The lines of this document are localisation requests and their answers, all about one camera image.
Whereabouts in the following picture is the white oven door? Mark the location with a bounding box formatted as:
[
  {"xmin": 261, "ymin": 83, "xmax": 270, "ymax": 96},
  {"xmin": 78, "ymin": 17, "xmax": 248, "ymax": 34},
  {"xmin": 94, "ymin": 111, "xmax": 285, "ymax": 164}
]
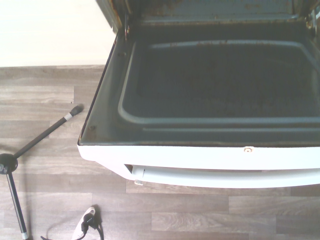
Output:
[{"xmin": 76, "ymin": 18, "xmax": 320, "ymax": 189}]

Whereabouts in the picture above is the white oven body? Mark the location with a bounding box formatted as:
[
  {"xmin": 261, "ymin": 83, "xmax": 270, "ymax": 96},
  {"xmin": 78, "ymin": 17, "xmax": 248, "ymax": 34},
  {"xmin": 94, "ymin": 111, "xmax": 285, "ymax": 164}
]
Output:
[{"xmin": 95, "ymin": 0, "xmax": 320, "ymax": 35}]

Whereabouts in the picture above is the white power strip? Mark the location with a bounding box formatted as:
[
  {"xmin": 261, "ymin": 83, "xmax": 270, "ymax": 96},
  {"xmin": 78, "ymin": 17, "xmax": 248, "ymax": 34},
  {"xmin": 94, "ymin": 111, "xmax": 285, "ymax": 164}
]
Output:
[{"xmin": 70, "ymin": 206, "xmax": 97, "ymax": 240}]

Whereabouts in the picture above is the white oven door handle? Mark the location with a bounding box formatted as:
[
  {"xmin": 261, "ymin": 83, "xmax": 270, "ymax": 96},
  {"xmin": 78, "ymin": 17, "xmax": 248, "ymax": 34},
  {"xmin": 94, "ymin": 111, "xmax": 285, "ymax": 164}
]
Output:
[{"xmin": 131, "ymin": 165, "xmax": 320, "ymax": 189}]

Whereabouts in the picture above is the black power cable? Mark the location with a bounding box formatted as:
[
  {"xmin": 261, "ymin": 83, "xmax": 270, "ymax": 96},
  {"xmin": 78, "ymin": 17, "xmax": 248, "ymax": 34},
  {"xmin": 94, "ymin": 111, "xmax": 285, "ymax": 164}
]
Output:
[{"xmin": 40, "ymin": 208, "xmax": 105, "ymax": 240}]

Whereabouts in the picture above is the black camera tripod stand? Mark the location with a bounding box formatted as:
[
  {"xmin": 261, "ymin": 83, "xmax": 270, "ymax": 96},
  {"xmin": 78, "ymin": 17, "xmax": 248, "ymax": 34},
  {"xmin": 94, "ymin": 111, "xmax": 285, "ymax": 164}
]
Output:
[{"xmin": 0, "ymin": 103, "xmax": 85, "ymax": 240}]

